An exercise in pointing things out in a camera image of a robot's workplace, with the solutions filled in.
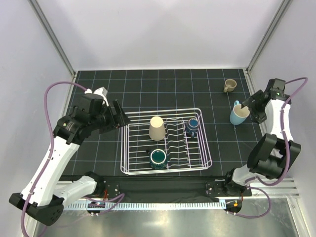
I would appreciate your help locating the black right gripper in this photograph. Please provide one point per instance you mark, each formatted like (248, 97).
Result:
(258, 117)

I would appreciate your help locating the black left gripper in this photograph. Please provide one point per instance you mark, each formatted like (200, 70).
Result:
(119, 119)

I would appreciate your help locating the blue mug cream inside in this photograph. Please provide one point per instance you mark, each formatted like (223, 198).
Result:
(239, 114)

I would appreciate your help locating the beige paper cup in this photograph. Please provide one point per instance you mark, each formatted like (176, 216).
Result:
(157, 129)

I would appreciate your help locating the dark green mug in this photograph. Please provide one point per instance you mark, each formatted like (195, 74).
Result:
(158, 158)

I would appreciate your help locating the small speckled blue cup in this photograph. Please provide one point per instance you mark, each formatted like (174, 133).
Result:
(192, 127)

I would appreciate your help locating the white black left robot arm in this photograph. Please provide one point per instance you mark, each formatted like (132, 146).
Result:
(41, 199)

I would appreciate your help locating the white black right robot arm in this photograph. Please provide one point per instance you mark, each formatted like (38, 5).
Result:
(276, 151)

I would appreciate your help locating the small beige mug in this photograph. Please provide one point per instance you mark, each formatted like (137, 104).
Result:
(230, 85)

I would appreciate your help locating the black grid mat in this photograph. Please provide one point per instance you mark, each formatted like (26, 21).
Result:
(150, 90)

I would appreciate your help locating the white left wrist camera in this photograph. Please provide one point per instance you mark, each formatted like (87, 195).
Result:
(101, 92)

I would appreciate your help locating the white wire dish rack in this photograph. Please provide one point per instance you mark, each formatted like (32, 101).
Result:
(185, 154)

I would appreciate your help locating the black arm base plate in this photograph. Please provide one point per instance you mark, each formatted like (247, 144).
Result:
(173, 188)

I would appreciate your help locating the aluminium frame post right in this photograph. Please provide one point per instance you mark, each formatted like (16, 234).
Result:
(281, 11)

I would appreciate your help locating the aluminium frame post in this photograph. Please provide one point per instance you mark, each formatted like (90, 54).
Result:
(281, 11)
(50, 33)

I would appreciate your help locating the perforated metal cable duct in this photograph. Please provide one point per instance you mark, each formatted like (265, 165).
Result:
(86, 205)

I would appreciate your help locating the aluminium frame post left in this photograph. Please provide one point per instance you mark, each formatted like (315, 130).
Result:
(50, 33)

